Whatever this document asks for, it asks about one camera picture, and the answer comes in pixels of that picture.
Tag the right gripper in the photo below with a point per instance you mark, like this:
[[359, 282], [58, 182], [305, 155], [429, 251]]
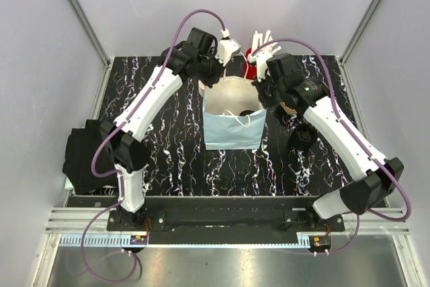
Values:
[[266, 103]]

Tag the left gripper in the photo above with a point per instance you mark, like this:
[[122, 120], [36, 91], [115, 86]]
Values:
[[213, 80]]

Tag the black plastic cup lid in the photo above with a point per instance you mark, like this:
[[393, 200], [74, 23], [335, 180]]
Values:
[[247, 113]]

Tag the light blue paper bag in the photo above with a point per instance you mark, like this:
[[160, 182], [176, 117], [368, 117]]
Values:
[[223, 128]]

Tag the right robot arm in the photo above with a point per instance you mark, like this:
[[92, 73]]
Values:
[[279, 80]]

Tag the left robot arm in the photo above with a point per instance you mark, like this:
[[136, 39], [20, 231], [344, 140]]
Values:
[[203, 57]]

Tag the stack of paper cups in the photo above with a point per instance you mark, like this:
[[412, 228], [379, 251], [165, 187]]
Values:
[[201, 88]]

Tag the red straw holder cup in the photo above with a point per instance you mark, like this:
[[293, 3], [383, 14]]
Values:
[[249, 70]]

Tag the stack of black lids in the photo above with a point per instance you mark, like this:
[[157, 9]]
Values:
[[303, 137]]

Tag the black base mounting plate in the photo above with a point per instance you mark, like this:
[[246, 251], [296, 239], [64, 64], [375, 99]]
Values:
[[290, 213]]

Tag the black cloth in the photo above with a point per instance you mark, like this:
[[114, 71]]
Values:
[[81, 146]]

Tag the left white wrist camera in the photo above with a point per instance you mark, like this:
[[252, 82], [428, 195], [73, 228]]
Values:
[[227, 47]]

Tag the aluminium frame rail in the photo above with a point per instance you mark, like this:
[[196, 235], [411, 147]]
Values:
[[87, 227]]

